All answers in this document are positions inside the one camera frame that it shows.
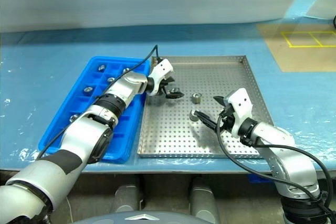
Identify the blue bin under table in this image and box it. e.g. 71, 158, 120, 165
248, 174, 274, 184

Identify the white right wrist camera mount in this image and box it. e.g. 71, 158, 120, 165
224, 88, 254, 137

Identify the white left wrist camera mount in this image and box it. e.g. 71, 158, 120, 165
149, 59, 175, 96

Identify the perforated steel tray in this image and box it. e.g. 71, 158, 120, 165
136, 55, 275, 159

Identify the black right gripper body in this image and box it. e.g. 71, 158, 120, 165
217, 104, 236, 133

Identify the grey robot torso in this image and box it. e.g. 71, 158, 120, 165
75, 210, 208, 224

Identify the grey rounded robot leg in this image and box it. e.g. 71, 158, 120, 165
189, 178, 220, 224
111, 184, 144, 216

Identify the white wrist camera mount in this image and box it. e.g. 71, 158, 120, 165
149, 59, 175, 96
224, 88, 254, 137

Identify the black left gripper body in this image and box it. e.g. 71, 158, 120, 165
157, 76, 171, 99

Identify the brown table mat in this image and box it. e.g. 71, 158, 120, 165
256, 23, 336, 73

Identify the blue plastic compartment tray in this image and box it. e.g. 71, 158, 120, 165
38, 56, 152, 164

